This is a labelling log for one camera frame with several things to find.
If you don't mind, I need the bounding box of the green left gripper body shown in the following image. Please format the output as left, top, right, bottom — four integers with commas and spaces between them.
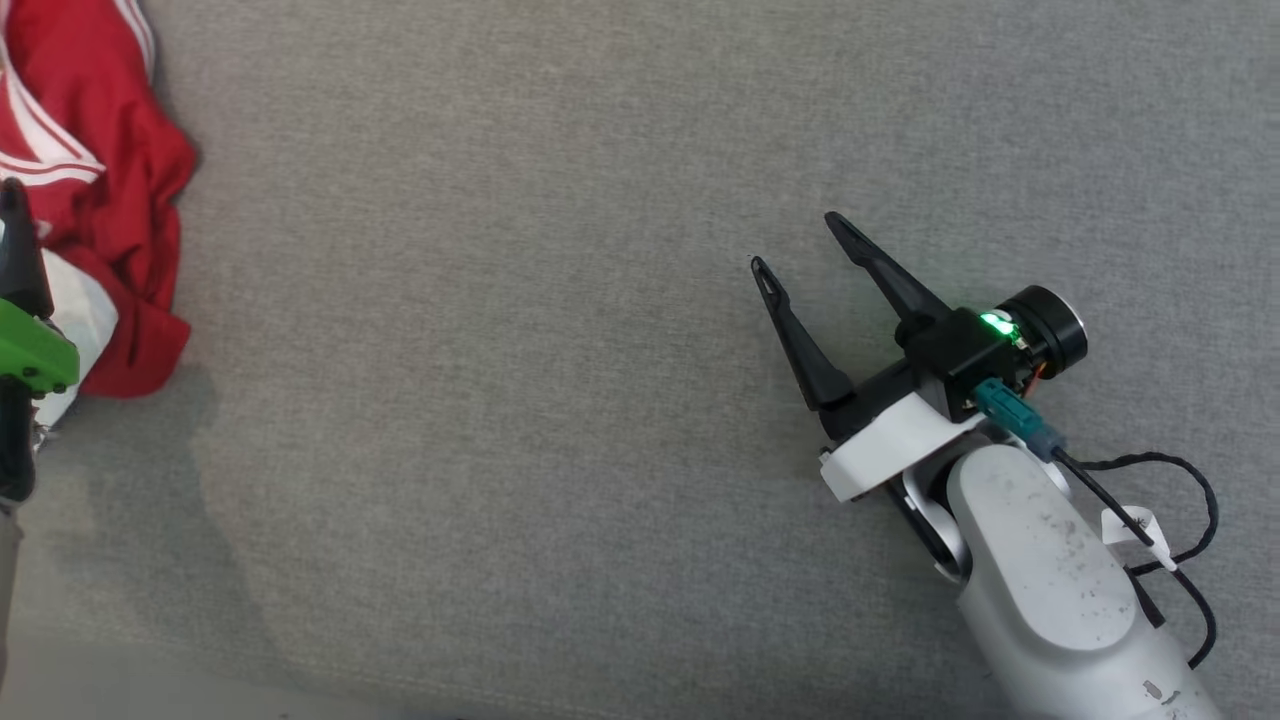
0, 296, 82, 501

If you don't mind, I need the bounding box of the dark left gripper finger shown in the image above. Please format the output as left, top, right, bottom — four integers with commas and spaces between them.
0, 179, 55, 319

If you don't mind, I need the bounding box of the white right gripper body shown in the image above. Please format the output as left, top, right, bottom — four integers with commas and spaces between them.
818, 358, 993, 504

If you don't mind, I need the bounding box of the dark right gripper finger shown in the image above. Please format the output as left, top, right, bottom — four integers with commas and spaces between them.
824, 211, 953, 347
749, 255, 857, 412

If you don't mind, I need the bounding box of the red white basketball jersey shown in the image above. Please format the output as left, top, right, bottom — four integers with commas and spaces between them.
0, 0, 200, 433

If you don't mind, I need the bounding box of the teal right cable connector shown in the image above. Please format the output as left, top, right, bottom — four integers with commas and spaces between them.
971, 377, 1070, 464

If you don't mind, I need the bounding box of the white cable label tag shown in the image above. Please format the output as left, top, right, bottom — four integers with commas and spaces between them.
1101, 506, 1177, 573

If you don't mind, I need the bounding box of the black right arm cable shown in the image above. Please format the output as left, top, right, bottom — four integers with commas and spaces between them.
1058, 451, 1222, 671

